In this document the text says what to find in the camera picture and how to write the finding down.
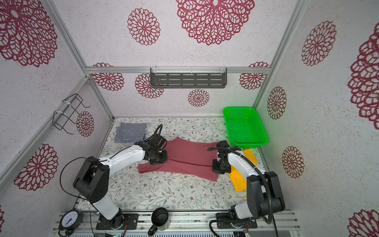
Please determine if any maroon tank top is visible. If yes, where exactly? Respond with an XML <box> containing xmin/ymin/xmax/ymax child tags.
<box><xmin>138</xmin><ymin>137</ymin><xmax>219</xmax><ymax>182</ymax></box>

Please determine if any blue white striped tank top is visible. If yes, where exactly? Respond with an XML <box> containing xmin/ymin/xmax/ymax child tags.
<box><xmin>114</xmin><ymin>122</ymin><xmax>148</xmax><ymax>143</ymax></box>

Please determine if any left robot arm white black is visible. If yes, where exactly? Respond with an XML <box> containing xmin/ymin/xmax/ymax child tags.
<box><xmin>73</xmin><ymin>133</ymin><xmax>168</xmax><ymax>229</ymax></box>

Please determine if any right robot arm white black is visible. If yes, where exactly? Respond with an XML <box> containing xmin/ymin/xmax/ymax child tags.
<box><xmin>207</xmin><ymin>141</ymin><xmax>285</xmax><ymax>224</ymax></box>

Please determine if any yellow cloth bag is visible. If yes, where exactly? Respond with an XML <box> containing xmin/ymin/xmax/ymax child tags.
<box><xmin>229</xmin><ymin>149</ymin><xmax>258</xmax><ymax>192</ymax></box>

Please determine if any green plastic basket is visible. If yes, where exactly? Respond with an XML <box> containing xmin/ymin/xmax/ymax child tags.
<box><xmin>223</xmin><ymin>107</ymin><xmax>269</xmax><ymax>149</ymax></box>

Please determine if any black thermos mug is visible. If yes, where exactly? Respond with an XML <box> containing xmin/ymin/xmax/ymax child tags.
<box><xmin>148</xmin><ymin>207</ymin><xmax>171</xmax><ymax>237</ymax></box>

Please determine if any round analog clock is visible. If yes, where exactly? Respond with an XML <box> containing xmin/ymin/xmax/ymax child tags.
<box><xmin>58</xmin><ymin>208</ymin><xmax>83</xmax><ymax>237</ymax></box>

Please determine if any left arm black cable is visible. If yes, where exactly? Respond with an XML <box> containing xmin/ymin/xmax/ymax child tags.
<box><xmin>59</xmin><ymin>123</ymin><xmax>163</xmax><ymax>214</ymax></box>

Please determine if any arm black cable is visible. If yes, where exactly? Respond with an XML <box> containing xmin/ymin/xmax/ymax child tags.
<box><xmin>206</xmin><ymin>146</ymin><xmax>273</xmax><ymax>225</ymax></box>
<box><xmin>59</xmin><ymin>123</ymin><xmax>163</xmax><ymax>214</ymax></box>

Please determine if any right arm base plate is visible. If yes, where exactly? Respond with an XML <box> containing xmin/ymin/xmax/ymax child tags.
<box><xmin>216</xmin><ymin>212</ymin><xmax>258</xmax><ymax>229</ymax></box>

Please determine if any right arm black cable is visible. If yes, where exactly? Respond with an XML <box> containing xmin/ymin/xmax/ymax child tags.
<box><xmin>206</xmin><ymin>146</ymin><xmax>273</xmax><ymax>225</ymax></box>

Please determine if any grey wall shelf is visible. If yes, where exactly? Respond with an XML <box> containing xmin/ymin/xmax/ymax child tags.
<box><xmin>150</xmin><ymin>68</ymin><xmax>228</xmax><ymax>89</ymax></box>

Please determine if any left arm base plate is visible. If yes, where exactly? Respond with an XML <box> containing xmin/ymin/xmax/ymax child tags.
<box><xmin>95</xmin><ymin>213</ymin><xmax>139</xmax><ymax>231</ymax></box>

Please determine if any black wire wall rack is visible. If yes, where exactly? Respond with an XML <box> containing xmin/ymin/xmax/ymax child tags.
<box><xmin>51</xmin><ymin>93</ymin><xmax>90</xmax><ymax>135</ymax></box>

